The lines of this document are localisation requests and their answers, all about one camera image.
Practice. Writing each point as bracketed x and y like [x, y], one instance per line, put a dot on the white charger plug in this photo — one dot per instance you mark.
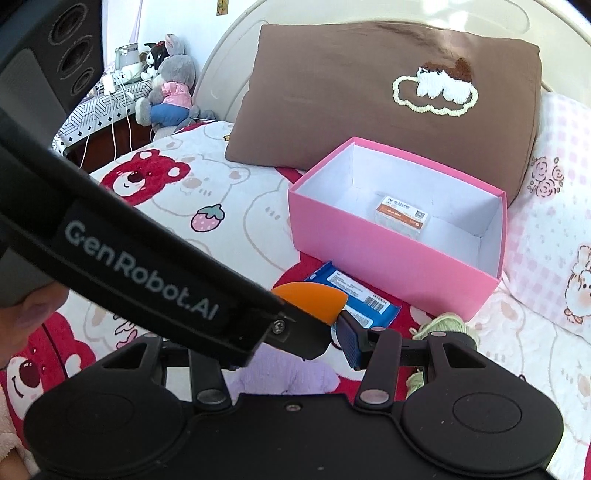
[109, 85]

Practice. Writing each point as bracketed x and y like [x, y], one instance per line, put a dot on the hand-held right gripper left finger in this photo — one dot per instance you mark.
[207, 378]

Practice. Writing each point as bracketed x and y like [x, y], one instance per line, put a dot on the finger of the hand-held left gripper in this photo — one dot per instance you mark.
[300, 334]

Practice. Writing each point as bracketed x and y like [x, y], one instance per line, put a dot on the white and orange floss box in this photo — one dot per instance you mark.
[401, 213]

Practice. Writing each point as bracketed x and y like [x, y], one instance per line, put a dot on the black and white plush toy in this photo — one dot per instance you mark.
[154, 55]

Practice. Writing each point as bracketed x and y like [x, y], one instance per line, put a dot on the pink checkered cartoon pillow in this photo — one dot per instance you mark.
[554, 221]

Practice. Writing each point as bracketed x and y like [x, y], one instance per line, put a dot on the person's left hand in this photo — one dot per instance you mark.
[41, 309]

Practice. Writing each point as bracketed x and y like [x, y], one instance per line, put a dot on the bear printed blanket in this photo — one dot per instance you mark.
[231, 194]

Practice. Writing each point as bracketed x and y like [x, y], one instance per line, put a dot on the green yarn ball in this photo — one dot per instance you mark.
[443, 325]

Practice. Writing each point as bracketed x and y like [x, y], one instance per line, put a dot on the cream headboard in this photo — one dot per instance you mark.
[231, 55]

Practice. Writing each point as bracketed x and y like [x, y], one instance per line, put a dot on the purple plush toy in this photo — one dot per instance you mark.
[277, 374]

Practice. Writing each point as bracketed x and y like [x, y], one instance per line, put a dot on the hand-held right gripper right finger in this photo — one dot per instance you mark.
[349, 344]

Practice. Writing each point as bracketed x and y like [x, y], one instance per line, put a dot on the brown embroidered pillow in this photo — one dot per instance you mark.
[346, 92]

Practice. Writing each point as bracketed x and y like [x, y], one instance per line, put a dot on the orange makeup sponge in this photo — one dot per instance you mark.
[318, 300]

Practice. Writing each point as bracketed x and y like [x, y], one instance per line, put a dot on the grey plush rabbit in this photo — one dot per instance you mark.
[173, 69]

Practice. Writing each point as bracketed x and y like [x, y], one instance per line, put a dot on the blue wet wipes packet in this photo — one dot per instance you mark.
[374, 304]

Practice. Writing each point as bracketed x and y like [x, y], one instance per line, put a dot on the brown wooden nightstand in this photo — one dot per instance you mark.
[101, 152]

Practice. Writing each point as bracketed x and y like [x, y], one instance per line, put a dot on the pink cardboard box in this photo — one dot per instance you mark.
[369, 258]

